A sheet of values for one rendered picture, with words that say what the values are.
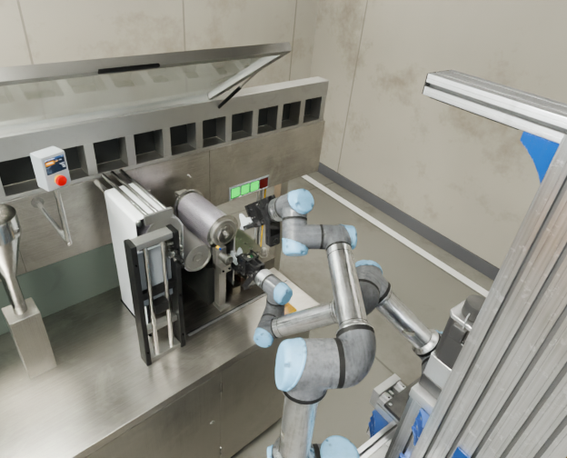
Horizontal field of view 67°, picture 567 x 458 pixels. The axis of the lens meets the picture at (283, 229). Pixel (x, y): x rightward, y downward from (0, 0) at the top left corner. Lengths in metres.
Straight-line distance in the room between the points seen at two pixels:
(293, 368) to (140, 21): 3.32
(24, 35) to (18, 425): 2.73
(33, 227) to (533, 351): 1.54
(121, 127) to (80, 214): 0.36
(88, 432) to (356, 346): 0.93
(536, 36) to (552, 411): 2.90
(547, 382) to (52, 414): 1.40
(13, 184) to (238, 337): 0.98
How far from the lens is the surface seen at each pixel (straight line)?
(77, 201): 1.75
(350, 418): 2.71
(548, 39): 3.54
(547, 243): 0.84
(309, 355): 1.01
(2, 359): 1.90
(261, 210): 1.41
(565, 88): 3.51
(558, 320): 0.91
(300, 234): 1.24
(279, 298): 1.62
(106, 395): 1.67
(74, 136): 1.65
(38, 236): 1.77
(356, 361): 1.04
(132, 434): 1.71
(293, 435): 1.21
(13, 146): 1.61
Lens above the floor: 2.23
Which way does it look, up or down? 34 degrees down
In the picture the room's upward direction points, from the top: 6 degrees clockwise
